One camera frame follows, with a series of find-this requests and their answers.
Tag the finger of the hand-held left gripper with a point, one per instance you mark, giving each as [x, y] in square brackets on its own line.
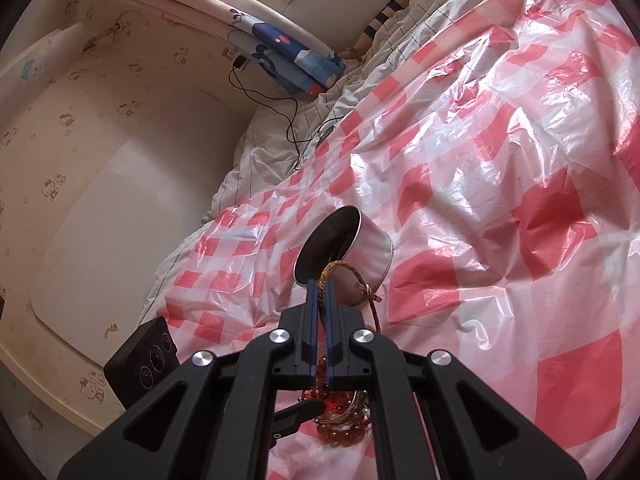
[295, 415]

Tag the red checked plastic sheet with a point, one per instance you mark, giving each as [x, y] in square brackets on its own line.
[500, 160]

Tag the round metal tin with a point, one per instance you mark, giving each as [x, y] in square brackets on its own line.
[365, 255]

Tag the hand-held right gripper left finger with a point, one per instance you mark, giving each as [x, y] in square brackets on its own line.
[314, 330]

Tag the white lined quilt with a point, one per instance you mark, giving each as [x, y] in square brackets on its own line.
[280, 130]

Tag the black phone charger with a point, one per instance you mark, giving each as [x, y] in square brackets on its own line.
[240, 63]

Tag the white rounded panel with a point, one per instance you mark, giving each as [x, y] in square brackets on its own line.
[125, 240]

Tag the striped plush toy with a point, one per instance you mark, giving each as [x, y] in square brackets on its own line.
[382, 17]

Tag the whale print curtain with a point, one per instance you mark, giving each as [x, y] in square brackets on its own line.
[280, 55]

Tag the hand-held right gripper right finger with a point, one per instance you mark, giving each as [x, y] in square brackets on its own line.
[331, 332]

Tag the silver bangle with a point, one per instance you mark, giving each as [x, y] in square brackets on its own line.
[350, 406]

